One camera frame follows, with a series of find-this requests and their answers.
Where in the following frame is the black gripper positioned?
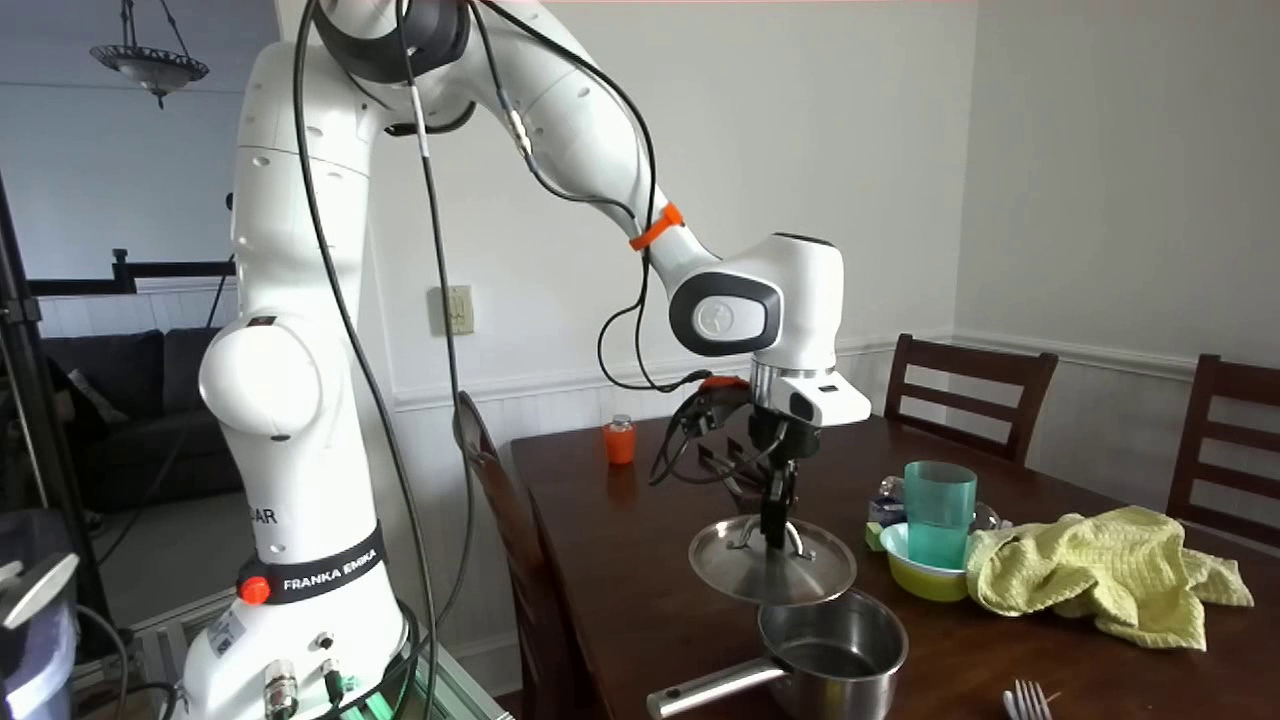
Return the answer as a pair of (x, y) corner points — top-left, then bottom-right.
(740, 399), (821, 555)

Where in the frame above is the silver pot lid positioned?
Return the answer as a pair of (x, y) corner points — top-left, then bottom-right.
(682, 513), (859, 610)

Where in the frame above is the grey bin with white lid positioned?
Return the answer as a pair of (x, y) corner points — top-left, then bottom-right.
(0, 502), (89, 720)

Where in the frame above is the dark object behind cup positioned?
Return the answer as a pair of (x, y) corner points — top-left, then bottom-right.
(869, 472), (911, 530)

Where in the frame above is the yellow-green bowl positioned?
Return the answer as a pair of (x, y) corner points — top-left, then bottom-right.
(874, 518), (983, 607)

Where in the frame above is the teal plastic cup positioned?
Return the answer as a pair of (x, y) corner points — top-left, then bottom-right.
(899, 454), (979, 571)

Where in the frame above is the small orange bottle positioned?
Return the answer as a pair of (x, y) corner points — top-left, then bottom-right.
(600, 412), (641, 472)

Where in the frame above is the dark slatted wooden chair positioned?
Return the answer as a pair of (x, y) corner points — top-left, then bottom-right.
(878, 331), (1064, 467)
(1162, 353), (1280, 553)

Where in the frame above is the curved back wooden chair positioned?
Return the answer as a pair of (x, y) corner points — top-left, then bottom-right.
(448, 387), (591, 720)

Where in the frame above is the silver fork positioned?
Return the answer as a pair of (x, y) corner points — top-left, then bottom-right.
(1000, 675), (1059, 720)

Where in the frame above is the yellow cloth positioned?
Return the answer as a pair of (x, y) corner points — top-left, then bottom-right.
(965, 499), (1260, 656)

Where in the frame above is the dark sofa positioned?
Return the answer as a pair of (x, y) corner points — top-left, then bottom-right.
(34, 322), (245, 515)

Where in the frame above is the black horizontal boom bar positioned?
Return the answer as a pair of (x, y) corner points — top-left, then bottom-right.
(23, 243), (234, 300)

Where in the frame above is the black equipment stand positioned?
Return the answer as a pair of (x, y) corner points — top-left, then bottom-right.
(0, 177), (97, 643)

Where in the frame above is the hanging chandelier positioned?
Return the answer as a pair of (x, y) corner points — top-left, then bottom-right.
(89, 0), (193, 112)

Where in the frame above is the black wrist cable bundle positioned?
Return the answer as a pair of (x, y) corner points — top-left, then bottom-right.
(646, 372), (754, 492)

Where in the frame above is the silver pot with handle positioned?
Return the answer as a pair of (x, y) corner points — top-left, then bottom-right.
(642, 590), (911, 720)

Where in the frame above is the orange cable strap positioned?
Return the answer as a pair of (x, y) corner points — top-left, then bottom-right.
(629, 200), (687, 257)

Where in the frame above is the looped black forearm cable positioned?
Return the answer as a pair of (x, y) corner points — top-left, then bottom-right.
(471, 0), (715, 396)

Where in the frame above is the beige wall switch plate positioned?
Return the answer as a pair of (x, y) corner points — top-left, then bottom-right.
(422, 281), (480, 339)

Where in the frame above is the green base frame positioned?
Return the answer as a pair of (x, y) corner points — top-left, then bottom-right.
(324, 652), (452, 720)

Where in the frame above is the long black robot cable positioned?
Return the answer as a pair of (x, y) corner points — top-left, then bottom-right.
(282, 0), (434, 720)
(394, 62), (480, 720)

